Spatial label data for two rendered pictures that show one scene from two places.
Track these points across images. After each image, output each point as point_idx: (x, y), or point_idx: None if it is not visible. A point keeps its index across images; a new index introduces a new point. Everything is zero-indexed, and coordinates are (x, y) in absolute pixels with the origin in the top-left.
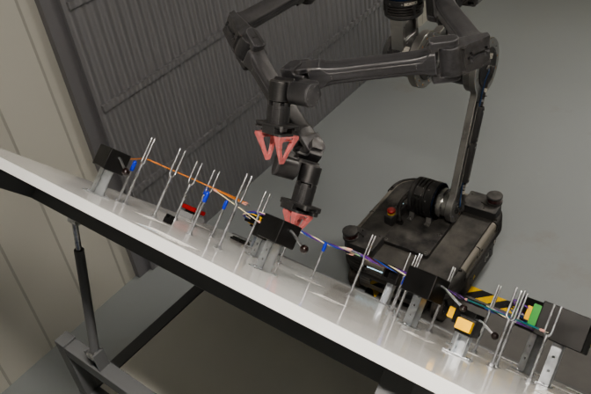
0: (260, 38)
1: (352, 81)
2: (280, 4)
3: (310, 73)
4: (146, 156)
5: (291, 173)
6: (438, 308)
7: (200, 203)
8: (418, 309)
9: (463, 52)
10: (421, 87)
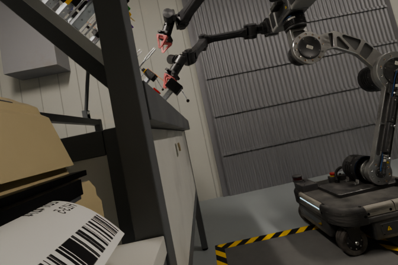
0: (203, 34)
1: (189, 7)
2: (228, 32)
3: (179, 13)
4: (89, 19)
5: (170, 58)
6: (93, 23)
7: (143, 74)
8: (61, 5)
9: None
10: (304, 61)
